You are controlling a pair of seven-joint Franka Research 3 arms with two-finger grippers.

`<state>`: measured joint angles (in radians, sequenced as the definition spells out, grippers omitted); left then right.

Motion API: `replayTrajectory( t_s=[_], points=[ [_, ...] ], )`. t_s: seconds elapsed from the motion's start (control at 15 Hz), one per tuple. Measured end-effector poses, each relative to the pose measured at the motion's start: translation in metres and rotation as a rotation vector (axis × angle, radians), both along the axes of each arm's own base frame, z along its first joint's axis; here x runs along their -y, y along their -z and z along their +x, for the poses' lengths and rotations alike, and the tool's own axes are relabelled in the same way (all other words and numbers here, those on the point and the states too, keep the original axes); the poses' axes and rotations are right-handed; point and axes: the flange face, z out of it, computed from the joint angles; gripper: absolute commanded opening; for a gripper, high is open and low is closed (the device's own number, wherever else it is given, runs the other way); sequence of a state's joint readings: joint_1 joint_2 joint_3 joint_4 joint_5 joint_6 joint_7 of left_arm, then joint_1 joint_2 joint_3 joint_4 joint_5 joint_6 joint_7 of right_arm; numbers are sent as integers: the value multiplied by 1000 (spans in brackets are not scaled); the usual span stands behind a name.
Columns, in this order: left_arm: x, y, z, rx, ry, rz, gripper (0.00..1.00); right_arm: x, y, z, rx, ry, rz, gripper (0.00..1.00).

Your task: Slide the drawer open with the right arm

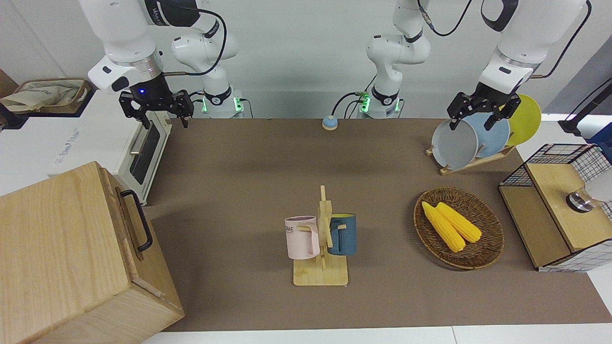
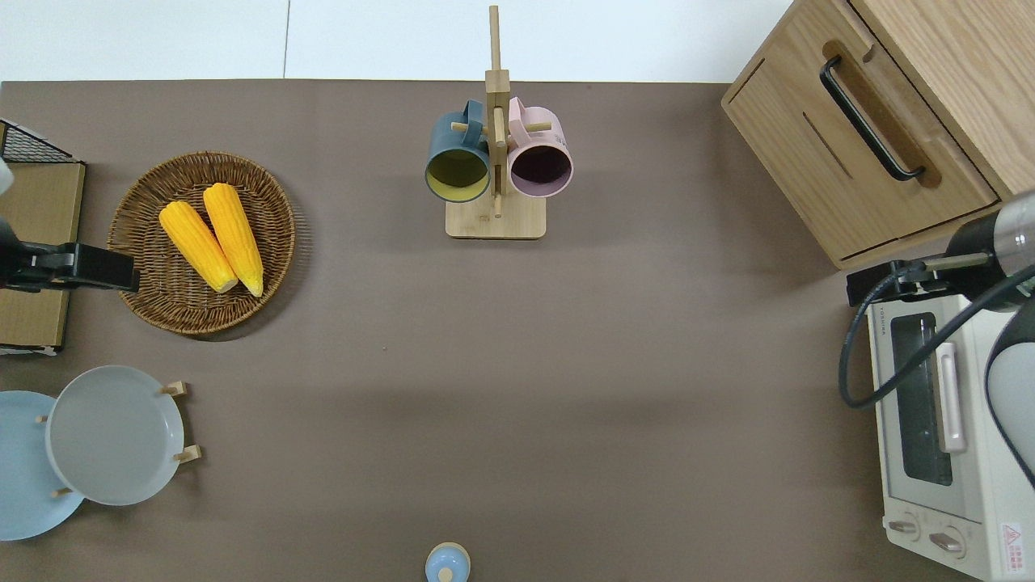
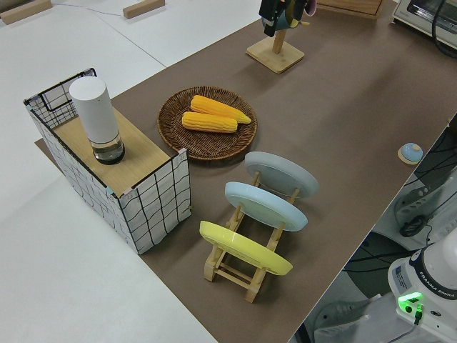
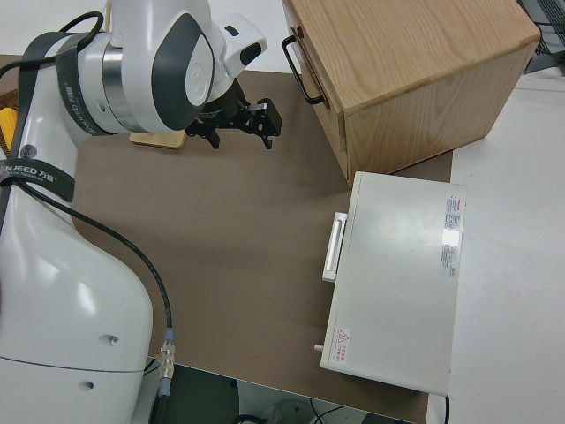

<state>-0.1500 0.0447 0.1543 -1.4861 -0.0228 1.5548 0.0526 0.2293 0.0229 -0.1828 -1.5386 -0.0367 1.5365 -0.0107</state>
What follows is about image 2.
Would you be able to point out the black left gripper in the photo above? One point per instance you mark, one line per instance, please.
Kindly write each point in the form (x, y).
(12, 267)

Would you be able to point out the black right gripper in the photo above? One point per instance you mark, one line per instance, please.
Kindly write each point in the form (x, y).
(978, 259)

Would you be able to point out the light wooden drawer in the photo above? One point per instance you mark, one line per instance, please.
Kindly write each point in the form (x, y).
(808, 194)

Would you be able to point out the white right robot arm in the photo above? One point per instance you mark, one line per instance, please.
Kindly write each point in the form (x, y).
(1019, 388)

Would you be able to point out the round wicker basket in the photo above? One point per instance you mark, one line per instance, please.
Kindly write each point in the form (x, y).
(162, 291)

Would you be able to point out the yellow corn cob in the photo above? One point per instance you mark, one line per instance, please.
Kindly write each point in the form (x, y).
(198, 246)
(234, 234)

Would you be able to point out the grey plate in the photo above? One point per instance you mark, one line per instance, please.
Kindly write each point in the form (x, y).
(113, 436)

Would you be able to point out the wooden plate rack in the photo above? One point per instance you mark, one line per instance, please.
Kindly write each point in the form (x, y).
(192, 453)

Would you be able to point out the light blue plate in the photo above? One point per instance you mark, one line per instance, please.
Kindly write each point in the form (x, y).
(20, 485)

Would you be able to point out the light wooden cabinet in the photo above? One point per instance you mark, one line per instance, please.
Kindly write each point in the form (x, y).
(970, 65)

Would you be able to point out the white toaster oven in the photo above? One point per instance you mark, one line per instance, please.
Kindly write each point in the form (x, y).
(978, 517)

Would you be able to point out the pink mug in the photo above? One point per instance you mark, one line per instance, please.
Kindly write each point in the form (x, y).
(558, 137)

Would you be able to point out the wooden mug tree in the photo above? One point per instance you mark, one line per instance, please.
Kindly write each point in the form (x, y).
(517, 222)

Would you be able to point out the dark blue mug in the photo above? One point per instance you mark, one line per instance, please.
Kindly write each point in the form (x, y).
(445, 133)

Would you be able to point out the small blue round knob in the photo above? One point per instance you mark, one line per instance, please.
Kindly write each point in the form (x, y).
(447, 562)

